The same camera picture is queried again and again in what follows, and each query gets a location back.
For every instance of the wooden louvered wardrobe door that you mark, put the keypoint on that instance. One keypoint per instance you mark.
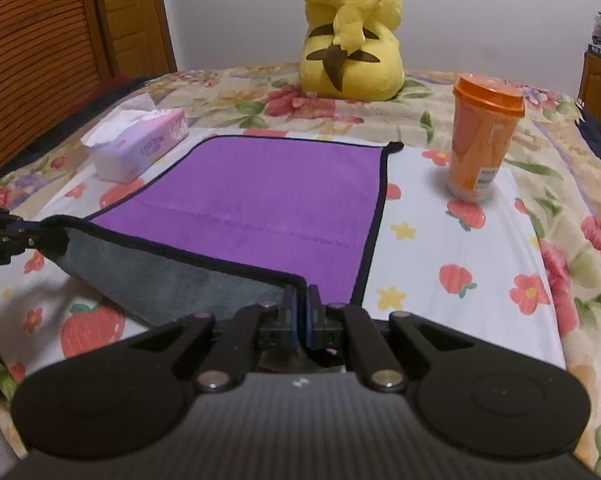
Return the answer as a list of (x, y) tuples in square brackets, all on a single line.
[(56, 56)]

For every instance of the white strawberry print sheet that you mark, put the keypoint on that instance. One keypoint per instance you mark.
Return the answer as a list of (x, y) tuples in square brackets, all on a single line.
[(475, 268)]

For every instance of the orange plastic cup with lid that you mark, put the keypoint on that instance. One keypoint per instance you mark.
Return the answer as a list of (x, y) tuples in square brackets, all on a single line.
[(486, 114)]

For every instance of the pink tissue box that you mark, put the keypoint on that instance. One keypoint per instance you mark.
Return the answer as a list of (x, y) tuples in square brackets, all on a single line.
[(130, 138)]

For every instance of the floral bed blanket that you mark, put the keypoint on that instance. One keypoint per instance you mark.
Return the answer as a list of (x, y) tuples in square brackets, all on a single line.
[(555, 156)]

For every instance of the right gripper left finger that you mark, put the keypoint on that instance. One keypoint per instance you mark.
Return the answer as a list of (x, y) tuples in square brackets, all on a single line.
[(251, 331)]

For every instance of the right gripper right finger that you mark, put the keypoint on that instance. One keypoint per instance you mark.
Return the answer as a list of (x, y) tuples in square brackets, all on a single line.
[(346, 334)]

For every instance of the yellow Pikachu plush toy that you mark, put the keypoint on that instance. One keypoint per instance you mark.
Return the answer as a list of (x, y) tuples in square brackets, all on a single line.
[(351, 51)]

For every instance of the purple and grey towel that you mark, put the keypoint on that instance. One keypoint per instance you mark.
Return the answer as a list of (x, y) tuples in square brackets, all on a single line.
[(233, 223)]

